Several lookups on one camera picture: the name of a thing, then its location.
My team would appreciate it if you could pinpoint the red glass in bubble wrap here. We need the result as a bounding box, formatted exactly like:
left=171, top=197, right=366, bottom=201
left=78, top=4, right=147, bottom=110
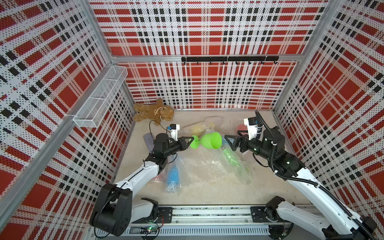
left=235, top=120, right=248, bottom=136

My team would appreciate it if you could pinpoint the green wine glass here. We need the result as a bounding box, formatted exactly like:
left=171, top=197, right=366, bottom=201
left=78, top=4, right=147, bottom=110
left=221, top=147, right=255, bottom=185
left=190, top=132, right=223, bottom=150

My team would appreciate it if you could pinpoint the bubble wrap sheet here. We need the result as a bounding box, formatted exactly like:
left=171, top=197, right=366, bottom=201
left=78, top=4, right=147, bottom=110
left=176, top=148, right=233, bottom=187

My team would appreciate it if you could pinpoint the brown teddy bear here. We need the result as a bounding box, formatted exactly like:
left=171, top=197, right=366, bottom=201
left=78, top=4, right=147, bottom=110
left=134, top=99, right=174, bottom=126

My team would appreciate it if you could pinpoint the black hook rail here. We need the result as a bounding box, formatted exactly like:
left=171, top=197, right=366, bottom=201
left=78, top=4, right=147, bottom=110
left=181, top=56, right=280, bottom=64

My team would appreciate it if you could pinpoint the white wire mesh basket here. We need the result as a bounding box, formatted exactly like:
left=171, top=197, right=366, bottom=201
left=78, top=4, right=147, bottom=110
left=74, top=66, right=128, bottom=128

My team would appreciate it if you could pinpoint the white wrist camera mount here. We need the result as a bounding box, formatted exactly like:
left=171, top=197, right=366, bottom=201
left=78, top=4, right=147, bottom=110
left=244, top=117, right=263, bottom=140
left=167, top=124, right=180, bottom=141

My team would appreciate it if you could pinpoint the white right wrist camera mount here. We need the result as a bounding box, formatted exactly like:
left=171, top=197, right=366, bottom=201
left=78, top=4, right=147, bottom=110
left=244, top=117, right=263, bottom=140

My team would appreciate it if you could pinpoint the green circuit board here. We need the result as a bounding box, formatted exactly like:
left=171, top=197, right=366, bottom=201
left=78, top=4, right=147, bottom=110
left=140, top=225, right=161, bottom=237

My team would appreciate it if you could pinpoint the purple glass in bubble wrap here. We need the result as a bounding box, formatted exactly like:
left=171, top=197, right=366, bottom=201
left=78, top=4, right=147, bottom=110
left=143, top=133, right=155, bottom=153

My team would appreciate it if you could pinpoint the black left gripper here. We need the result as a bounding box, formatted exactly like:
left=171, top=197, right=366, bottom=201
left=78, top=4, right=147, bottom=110
left=163, top=136, right=194, bottom=158

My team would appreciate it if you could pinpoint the blue glass in bubble wrap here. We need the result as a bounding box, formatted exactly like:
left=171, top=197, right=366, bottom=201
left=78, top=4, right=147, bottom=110
left=165, top=164, right=181, bottom=193

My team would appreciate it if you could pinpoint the yellow glass in bubble wrap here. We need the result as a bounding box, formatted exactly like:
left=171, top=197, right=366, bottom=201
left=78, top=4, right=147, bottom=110
left=182, top=116, right=224, bottom=137

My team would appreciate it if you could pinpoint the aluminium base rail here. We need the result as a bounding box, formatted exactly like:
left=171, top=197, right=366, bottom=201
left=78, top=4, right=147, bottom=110
left=86, top=204, right=331, bottom=238

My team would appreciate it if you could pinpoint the pink glass in bubble wrap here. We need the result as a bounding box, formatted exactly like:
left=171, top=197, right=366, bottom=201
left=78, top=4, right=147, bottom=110
left=150, top=174, right=167, bottom=183

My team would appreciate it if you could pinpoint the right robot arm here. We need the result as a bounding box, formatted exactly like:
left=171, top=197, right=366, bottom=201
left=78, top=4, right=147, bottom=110
left=225, top=111, right=377, bottom=240

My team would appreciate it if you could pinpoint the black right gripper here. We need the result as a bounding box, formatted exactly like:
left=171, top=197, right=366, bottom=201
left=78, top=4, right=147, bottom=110
left=225, top=131, right=274, bottom=162

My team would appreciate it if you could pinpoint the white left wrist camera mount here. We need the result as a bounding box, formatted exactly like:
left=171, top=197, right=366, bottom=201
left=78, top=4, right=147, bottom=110
left=167, top=124, right=180, bottom=141

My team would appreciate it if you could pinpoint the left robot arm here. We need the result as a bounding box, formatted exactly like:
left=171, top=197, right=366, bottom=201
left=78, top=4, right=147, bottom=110
left=90, top=133, right=194, bottom=237

